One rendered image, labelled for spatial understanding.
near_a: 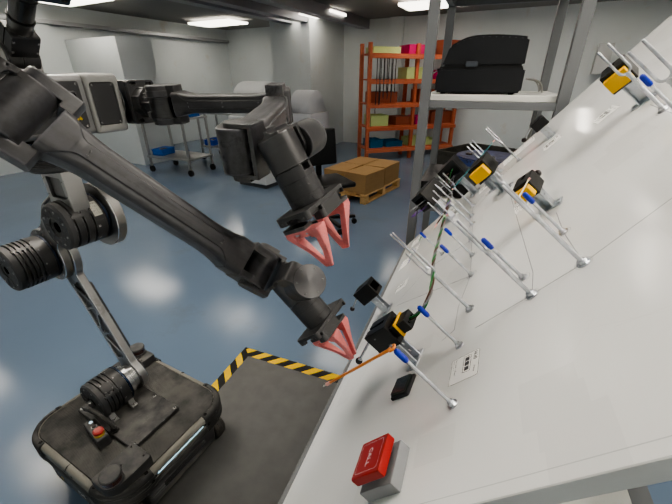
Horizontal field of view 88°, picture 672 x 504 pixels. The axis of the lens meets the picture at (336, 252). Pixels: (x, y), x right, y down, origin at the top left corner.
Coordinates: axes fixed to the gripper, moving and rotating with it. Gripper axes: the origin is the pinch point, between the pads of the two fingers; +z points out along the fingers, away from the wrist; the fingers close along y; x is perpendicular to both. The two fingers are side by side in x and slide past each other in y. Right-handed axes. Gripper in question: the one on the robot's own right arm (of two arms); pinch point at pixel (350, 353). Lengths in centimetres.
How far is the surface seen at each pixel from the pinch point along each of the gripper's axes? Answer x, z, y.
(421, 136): 3, -20, 96
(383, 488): -18.5, 3.1, -22.7
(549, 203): -36.4, 0.6, 27.3
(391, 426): -13.0, 5.2, -12.8
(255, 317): 170, 5, 85
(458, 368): -23.7, 3.5, -5.7
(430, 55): -16, -40, 100
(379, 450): -18.1, 0.9, -19.6
